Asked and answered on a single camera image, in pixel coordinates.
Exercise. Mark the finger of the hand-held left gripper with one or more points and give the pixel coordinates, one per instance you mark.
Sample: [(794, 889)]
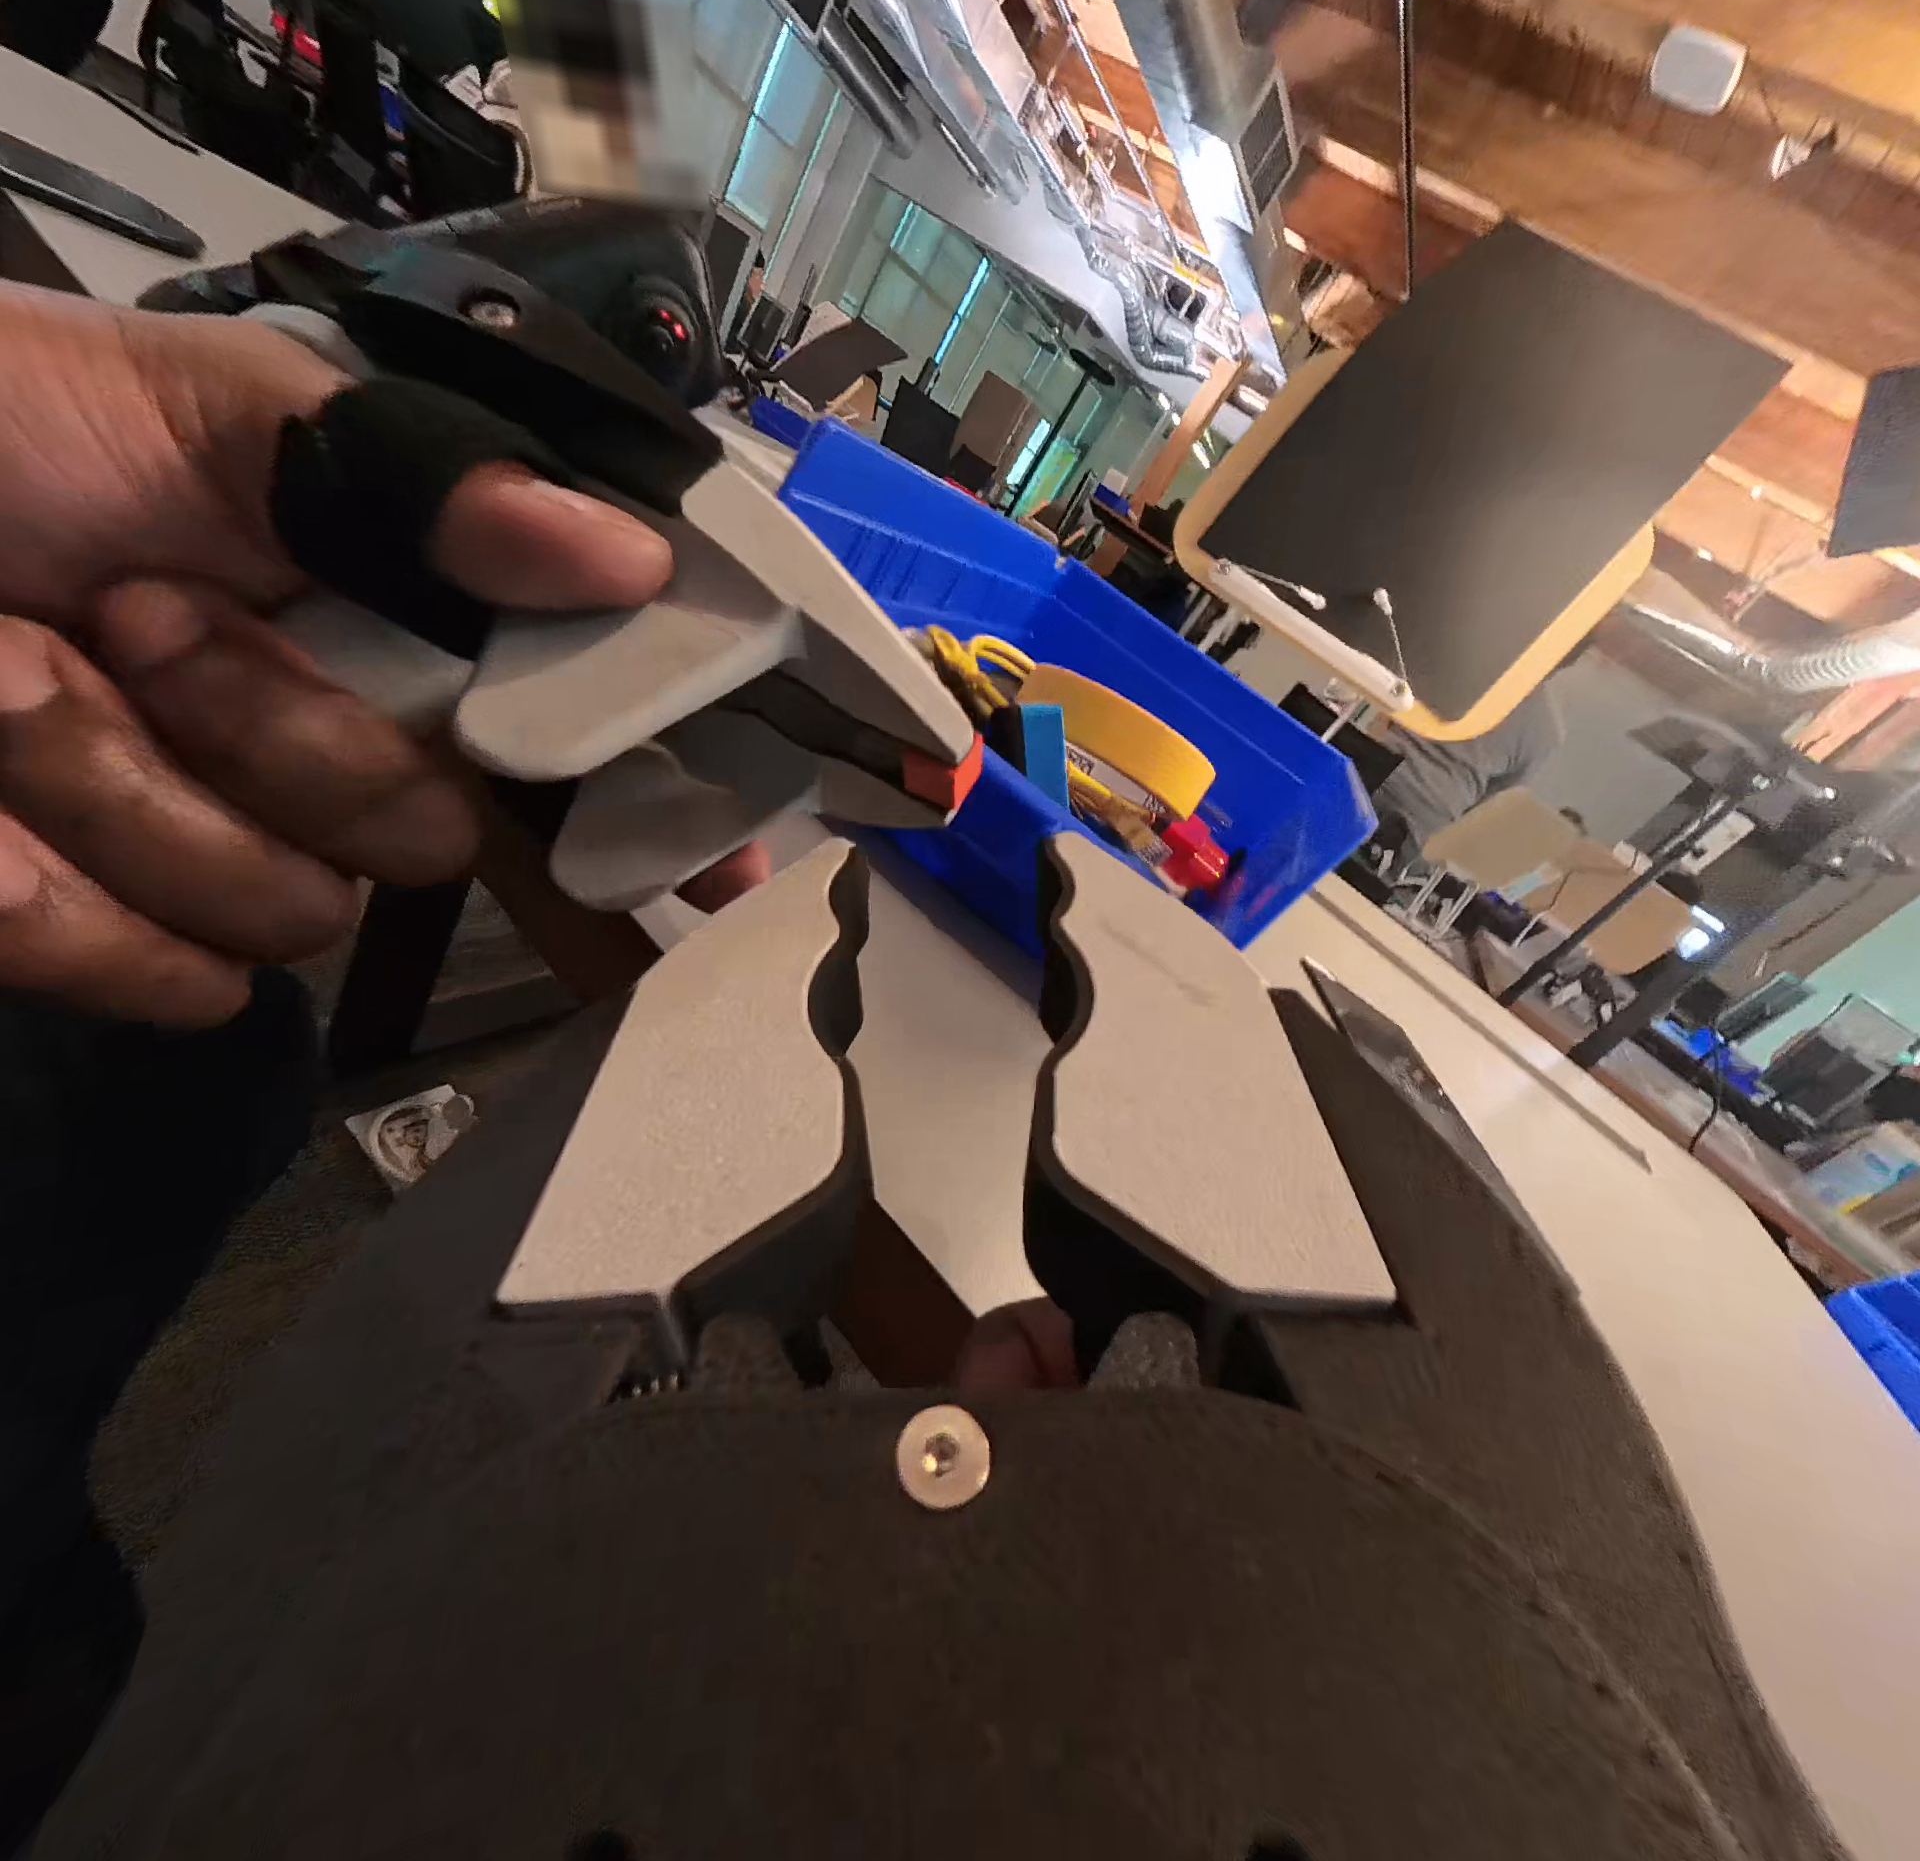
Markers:
[(840, 618), (863, 800)]

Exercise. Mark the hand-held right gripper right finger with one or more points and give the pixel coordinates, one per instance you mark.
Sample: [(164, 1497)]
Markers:
[(1201, 1142)]

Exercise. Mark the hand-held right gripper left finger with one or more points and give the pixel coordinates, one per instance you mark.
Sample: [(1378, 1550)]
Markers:
[(690, 1127)]

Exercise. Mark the small red cube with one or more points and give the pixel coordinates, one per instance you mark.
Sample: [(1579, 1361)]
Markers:
[(944, 782)]

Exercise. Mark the black flat object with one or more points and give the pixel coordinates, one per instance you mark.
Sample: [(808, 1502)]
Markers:
[(91, 196)]

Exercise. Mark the person's left hand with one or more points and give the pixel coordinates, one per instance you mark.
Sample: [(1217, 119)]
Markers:
[(134, 541)]

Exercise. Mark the large blue plastic bin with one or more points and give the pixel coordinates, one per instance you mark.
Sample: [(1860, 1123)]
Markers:
[(960, 572)]

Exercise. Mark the yellow tape roll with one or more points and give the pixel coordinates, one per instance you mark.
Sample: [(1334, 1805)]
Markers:
[(1124, 721)]

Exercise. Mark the small printed packet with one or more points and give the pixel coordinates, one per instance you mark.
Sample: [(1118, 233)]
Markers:
[(408, 1139)]

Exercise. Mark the red block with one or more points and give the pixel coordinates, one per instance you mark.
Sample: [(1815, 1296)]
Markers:
[(1197, 853)]

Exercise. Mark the black panel wooden rim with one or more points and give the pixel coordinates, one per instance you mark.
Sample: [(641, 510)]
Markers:
[(1484, 468)]

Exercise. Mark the blue plastic storage bin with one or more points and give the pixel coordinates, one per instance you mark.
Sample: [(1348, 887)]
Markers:
[(1883, 1330)]

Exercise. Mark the small black panel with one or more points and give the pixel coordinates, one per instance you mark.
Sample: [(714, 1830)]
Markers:
[(1883, 468)]

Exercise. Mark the white ceiling access point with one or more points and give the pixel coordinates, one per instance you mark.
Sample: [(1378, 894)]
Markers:
[(1698, 64)]

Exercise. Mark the white mounting rail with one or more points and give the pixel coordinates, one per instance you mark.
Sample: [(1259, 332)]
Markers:
[(1321, 631)]

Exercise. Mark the silver vent duct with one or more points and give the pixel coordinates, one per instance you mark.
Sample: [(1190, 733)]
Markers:
[(1034, 107)]

